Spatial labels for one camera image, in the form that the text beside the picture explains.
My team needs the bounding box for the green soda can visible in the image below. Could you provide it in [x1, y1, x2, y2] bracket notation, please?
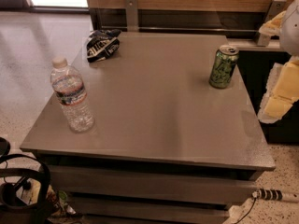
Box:
[209, 45, 239, 89]

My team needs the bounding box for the grey drawer cabinet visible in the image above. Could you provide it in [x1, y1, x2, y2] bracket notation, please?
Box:
[22, 33, 275, 224]

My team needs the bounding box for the striped power strip cable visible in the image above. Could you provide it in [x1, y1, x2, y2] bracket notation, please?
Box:
[234, 188, 299, 224]

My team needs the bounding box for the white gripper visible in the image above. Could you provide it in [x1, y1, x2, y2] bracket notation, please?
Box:
[258, 0, 299, 124]

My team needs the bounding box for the clear plastic water bottle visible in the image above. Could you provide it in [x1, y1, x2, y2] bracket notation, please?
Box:
[50, 57, 94, 133]

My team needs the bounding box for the blue chip bag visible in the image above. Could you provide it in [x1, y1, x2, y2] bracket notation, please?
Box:
[86, 29, 121, 63]

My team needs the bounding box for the wooden counter with brackets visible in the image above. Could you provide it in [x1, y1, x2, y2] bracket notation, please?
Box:
[87, 0, 293, 48]

